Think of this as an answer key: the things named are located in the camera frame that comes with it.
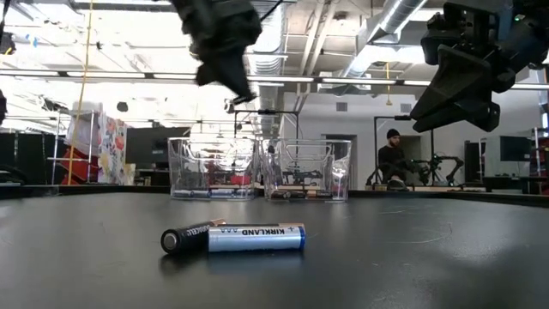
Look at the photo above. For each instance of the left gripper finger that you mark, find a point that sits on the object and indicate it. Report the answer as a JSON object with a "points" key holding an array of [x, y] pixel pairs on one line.
{"points": [[238, 77], [206, 76]]}

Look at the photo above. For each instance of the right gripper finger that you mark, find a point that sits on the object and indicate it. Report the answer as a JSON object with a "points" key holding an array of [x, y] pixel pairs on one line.
{"points": [[459, 81], [480, 113]]}

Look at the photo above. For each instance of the clear plastic bin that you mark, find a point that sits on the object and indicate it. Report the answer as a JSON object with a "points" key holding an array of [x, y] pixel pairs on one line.
{"points": [[334, 171], [193, 171]]}

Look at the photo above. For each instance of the background black robot arm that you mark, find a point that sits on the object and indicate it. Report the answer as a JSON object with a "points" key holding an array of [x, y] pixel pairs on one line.
{"points": [[437, 164]]}

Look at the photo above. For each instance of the black monitor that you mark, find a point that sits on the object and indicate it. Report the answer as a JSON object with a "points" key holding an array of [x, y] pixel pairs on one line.
{"points": [[146, 146], [514, 148]]}

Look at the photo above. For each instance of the long overhead light bar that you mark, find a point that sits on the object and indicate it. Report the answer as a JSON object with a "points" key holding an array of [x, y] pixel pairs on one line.
{"points": [[128, 75]]}

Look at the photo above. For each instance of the person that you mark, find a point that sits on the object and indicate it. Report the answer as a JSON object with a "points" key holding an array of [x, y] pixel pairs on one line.
{"points": [[391, 159]]}

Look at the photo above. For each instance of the colourful floral banner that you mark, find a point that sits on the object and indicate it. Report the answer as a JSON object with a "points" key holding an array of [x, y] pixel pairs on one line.
{"points": [[112, 150]]}

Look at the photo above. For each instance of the red slanted board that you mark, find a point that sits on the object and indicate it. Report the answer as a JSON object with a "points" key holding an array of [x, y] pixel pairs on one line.
{"points": [[81, 167]]}

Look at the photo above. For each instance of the silver metal rack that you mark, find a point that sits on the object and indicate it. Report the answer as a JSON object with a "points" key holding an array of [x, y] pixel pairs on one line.
{"points": [[56, 146]]}

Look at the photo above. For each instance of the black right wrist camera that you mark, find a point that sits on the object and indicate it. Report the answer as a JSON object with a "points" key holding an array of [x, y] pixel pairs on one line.
{"points": [[433, 38]]}

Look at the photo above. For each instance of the black frame stand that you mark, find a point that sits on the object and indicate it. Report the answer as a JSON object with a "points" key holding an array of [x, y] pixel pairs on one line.
{"points": [[396, 117]]}

